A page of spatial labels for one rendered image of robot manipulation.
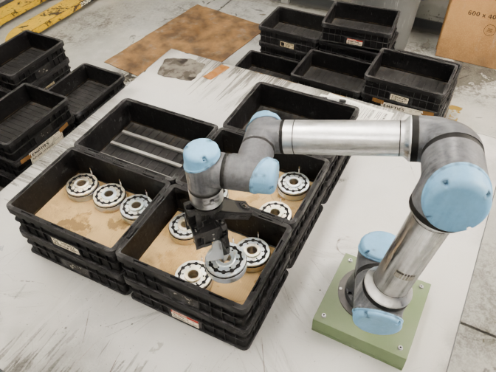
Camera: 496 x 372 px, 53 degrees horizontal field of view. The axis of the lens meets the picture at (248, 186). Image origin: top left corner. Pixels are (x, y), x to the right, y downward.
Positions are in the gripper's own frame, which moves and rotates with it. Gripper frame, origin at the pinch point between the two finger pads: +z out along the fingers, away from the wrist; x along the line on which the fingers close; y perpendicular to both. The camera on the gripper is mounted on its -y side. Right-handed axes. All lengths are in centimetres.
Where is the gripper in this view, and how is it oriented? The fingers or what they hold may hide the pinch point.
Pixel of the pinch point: (221, 250)
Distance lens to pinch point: 127.4
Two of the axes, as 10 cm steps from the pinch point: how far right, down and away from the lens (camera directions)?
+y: -9.1, 3.2, -2.7
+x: 4.2, 6.4, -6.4
